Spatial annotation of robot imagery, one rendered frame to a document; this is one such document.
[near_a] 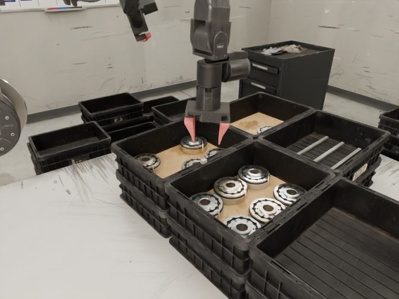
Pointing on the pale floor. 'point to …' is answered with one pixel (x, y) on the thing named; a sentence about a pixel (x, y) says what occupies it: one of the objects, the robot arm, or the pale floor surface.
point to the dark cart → (290, 73)
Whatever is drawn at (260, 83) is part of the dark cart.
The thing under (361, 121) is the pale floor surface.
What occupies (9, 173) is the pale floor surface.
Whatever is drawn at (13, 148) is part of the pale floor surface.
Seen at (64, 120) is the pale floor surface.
